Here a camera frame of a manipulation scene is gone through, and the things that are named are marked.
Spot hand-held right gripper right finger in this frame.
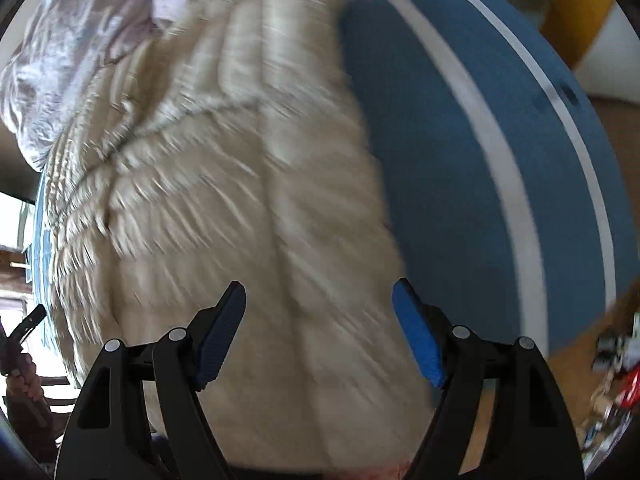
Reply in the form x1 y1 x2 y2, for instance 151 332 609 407
392 278 586 480

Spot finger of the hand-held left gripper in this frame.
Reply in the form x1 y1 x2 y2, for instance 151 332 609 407
12 306 48 347

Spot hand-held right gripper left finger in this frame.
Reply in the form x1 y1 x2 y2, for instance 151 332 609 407
54 281 247 480

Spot cream puffer jacket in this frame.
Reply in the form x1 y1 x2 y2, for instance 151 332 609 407
42 0 441 476

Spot person's left hand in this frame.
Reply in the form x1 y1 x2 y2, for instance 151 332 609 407
4 357 51 428

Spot blue white-striped bed sheet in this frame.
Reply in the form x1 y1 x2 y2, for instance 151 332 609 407
27 0 640 361

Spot blurred floor clutter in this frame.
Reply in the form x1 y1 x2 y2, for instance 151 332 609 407
580 307 640 476

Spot lavender patterned duvet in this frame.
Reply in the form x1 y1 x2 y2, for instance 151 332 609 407
0 0 506 171

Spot yellow wooden door frame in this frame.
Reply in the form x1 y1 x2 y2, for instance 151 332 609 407
542 0 627 68

